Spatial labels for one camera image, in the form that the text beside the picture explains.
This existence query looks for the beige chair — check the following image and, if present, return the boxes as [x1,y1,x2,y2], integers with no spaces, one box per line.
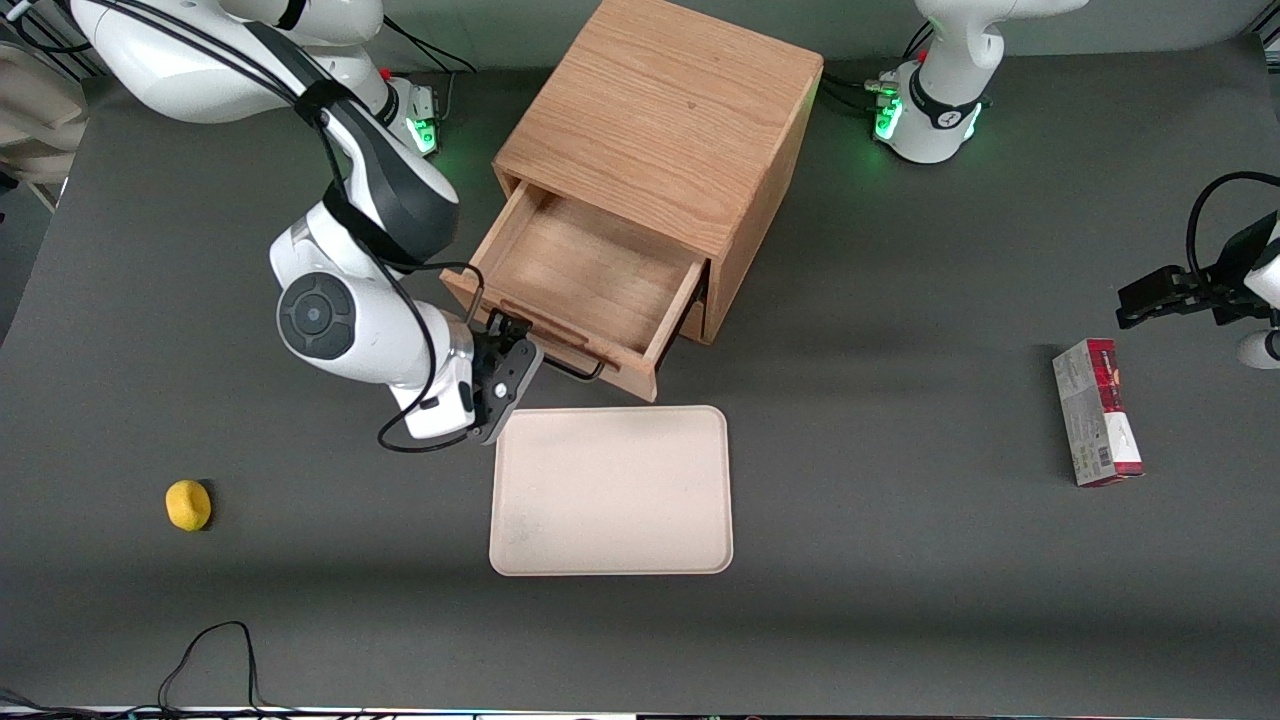
[0,40,89,187]

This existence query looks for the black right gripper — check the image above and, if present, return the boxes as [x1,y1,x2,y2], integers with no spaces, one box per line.
[468,309,547,446]

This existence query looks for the black metal drawer handle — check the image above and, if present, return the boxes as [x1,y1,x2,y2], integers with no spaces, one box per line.
[536,346,608,384]

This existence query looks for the red and grey carton box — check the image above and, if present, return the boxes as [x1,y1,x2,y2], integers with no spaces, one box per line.
[1052,338,1146,488]

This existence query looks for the oak drawer with inside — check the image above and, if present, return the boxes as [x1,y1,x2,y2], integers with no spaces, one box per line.
[440,180,712,404]

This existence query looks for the oak wooden drawer cabinet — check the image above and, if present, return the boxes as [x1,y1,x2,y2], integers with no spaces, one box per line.
[492,0,825,347]

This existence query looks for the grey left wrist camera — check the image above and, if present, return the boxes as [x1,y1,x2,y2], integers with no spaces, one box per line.
[1236,328,1280,372]

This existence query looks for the yellow lemon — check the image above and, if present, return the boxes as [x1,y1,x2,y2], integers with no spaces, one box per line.
[165,479,213,532]

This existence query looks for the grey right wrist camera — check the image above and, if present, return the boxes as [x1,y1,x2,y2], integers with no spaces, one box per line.
[390,345,477,442]

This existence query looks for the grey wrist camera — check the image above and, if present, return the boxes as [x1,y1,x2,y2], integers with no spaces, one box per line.
[390,345,477,442]
[1236,328,1280,372]

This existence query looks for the black right arm base cables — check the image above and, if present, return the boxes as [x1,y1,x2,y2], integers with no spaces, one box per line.
[380,14,479,126]

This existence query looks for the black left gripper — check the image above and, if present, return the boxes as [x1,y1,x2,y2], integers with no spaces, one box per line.
[1116,212,1280,330]

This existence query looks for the black looped floor cable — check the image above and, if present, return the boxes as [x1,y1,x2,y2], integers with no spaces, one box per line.
[157,621,276,717]

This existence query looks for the black arm base cables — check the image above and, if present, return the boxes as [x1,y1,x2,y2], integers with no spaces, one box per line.
[380,14,479,126]
[818,20,935,119]

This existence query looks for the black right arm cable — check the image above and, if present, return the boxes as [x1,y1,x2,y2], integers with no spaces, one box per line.
[100,0,487,454]

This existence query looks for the beige rectangular tray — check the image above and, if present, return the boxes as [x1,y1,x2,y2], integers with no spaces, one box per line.
[488,405,735,577]

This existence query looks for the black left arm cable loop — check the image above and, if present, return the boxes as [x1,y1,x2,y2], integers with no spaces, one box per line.
[1186,171,1280,293]

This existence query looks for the black left arm base cables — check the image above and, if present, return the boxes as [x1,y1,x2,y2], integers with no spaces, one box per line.
[818,20,935,119]

